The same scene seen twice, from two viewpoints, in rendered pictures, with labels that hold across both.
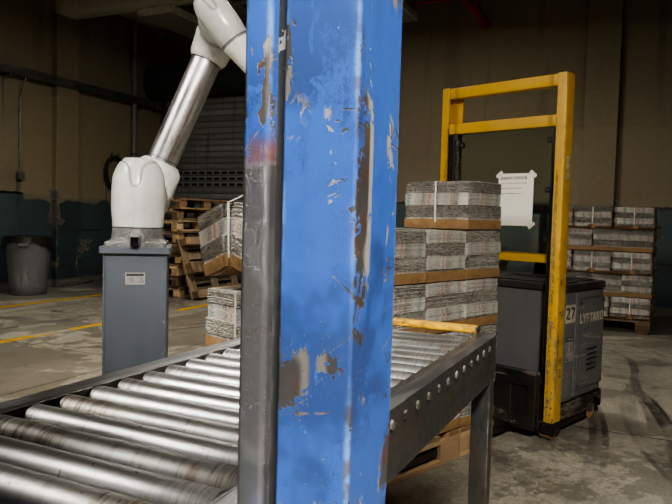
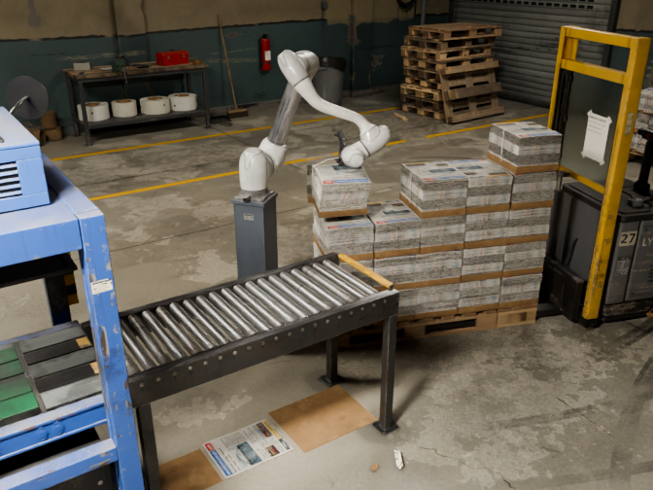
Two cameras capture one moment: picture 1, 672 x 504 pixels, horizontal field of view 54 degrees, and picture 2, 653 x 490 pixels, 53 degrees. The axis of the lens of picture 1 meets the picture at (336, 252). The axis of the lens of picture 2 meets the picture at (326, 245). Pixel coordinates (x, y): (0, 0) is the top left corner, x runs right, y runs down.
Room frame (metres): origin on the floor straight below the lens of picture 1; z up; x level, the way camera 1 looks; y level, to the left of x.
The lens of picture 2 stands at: (-0.76, -1.55, 2.25)
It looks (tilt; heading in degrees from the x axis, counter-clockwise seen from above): 24 degrees down; 31
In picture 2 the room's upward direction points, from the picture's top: straight up
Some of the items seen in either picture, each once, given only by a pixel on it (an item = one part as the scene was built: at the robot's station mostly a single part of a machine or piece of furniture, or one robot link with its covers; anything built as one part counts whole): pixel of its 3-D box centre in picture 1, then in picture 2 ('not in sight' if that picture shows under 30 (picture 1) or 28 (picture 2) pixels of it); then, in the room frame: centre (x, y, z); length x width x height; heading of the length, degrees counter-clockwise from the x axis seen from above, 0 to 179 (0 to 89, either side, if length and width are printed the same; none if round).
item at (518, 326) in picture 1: (527, 343); (613, 247); (3.83, -1.14, 0.40); 0.69 x 0.55 x 0.80; 45
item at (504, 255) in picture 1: (501, 255); (583, 180); (3.59, -0.91, 0.92); 0.57 x 0.01 x 0.05; 45
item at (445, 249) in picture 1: (413, 253); (475, 186); (3.05, -0.36, 0.95); 0.38 x 0.29 x 0.23; 44
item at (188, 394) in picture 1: (225, 409); (206, 324); (1.10, 0.18, 0.77); 0.47 x 0.05 x 0.05; 65
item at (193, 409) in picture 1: (201, 419); (192, 328); (1.04, 0.21, 0.77); 0.47 x 0.05 x 0.05; 65
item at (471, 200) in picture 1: (449, 312); (513, 226); (3.26, -0.57, 0.65); 0.39 x 0.30 x 1.29; 45
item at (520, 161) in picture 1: (502, 190); (590, 126); (3.58, -0.89, 1.27); 0.57 x 0.01 x 0.65; 45
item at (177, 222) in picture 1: (181, 245); (449, 69); (9.21, 2.17, 0.65); 1.33 x 0.94 x 1.30; 159
